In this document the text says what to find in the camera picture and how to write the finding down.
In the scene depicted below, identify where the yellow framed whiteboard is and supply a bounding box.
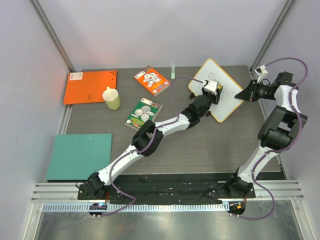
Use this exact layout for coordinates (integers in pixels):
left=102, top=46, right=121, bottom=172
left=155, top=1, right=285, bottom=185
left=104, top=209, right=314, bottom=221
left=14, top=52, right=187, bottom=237
left=188, top=58, right=244, bottom=123

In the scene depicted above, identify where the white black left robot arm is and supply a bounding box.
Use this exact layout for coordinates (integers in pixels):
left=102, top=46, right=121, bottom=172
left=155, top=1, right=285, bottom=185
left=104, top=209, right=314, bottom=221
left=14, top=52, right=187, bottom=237
left=85, top=89, right=222, bottom=200

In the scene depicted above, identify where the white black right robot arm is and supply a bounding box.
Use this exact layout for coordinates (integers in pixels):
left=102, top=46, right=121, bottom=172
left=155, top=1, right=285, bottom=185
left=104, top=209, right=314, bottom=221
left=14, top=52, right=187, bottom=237
left=225, top=71, right=308, bottom=198

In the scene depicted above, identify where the green marker pen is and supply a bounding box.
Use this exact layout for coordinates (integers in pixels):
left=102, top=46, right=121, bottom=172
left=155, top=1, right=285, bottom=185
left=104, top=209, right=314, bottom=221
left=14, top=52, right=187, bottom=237
left=170, top=65, right=176, bottom=80

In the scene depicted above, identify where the green paperback book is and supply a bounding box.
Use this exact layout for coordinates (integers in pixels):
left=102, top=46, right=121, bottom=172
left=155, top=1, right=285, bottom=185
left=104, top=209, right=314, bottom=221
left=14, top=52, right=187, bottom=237
left=124, top=97, right=163, bottom=130

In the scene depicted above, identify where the orange paperback book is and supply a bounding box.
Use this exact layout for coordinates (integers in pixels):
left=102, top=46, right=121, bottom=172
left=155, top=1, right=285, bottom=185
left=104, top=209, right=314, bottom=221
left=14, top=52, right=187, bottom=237
left=133, top=65, right=171, bottom=97

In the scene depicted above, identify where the cream paper cup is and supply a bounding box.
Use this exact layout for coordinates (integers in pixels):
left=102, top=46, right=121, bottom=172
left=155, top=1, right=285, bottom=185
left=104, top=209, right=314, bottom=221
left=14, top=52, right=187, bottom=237
left=102, top=86, right=121, bottom=111

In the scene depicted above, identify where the teal board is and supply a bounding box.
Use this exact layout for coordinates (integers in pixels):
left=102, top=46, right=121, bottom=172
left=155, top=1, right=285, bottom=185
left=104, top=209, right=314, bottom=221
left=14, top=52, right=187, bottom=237
left=46, top=133, right=112, bottom=181

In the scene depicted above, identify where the wire whiteboard stand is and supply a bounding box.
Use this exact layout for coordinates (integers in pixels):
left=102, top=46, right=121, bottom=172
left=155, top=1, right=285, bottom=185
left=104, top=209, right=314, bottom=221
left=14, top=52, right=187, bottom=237
left=189, top=93, right=211, bottom=117

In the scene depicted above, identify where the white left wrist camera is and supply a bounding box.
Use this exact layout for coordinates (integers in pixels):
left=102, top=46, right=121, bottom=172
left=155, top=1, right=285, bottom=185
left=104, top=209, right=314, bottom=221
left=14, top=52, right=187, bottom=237
left=202, top=80, right=218, bottom=96

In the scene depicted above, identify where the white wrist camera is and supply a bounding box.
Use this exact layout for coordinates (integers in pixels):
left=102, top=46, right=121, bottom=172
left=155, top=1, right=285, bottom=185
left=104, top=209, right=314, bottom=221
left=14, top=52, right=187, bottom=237
left=254, top=65, right=268, bottom=83
left=202, top=80, right=218, bottom=96

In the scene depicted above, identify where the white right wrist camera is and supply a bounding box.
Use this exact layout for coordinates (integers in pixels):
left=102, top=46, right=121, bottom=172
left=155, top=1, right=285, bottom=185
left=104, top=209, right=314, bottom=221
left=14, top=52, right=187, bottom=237
left=254, top=65, right=268, bottom=83

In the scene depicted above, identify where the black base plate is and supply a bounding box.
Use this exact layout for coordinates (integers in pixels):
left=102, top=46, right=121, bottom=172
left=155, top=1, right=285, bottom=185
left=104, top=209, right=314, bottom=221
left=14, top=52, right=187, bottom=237
left=77, top=173, right=256, bottom=206

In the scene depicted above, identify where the aluminium frame rail right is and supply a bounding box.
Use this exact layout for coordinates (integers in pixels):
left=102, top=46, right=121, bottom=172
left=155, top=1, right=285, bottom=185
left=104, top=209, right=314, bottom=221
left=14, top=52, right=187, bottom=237
left=249, top=0, right=297, bottom=73

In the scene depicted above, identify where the aluminium frame rail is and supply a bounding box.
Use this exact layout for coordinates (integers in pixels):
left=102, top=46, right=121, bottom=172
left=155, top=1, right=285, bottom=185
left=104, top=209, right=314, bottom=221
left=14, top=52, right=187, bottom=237
left=249, top=0, right=297, bottom=73
left=29, top=0, right=76, bottom=72

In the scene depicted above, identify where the aluminium frame rail left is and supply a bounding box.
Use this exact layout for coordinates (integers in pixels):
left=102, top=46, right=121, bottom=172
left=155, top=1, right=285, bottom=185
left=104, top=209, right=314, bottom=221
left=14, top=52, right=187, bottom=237
left=29, top=0, right=76, bottom=72

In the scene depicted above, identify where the slotted cable duct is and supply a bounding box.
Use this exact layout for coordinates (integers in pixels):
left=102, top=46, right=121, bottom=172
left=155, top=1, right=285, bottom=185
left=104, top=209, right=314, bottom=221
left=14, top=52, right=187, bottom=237
left=42, top=202, right=230, bottom=213

